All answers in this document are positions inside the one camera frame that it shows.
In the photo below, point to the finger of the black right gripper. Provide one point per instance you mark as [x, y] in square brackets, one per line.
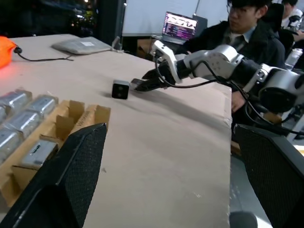
[148, 86]
[150, 74]

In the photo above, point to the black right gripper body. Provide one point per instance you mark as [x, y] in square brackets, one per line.
[166, 73]

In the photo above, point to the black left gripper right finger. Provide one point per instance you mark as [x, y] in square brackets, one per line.
[273, 171]

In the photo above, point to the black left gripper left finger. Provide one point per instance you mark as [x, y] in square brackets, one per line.
[71, 166]

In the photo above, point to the cardboard divider tray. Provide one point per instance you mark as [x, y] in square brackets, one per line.
[64, 111]

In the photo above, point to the open laptop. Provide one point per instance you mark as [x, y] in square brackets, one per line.
[179, 26]

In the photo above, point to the grey flat pouch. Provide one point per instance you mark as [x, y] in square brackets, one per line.
[80, 45]

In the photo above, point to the person in black jacket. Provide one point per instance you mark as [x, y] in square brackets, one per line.
[259, 38]

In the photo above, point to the clear plastic bottle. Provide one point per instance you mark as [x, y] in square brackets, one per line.
[293, 58]

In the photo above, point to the orange fabric bag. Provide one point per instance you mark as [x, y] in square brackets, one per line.
[4, 51]

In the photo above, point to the person in white top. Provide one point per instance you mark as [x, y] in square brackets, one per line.
[292, 14]

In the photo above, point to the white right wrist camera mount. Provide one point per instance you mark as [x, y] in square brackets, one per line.
[167, 55]

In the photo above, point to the small silver black-faced camera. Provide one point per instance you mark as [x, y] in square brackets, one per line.
[120, 90]

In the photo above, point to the plastic-wrapped silver camera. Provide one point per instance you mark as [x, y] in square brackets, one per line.
[8, 142]
[14, 99]
[44, 104]
[22, 122]
[39, 154]

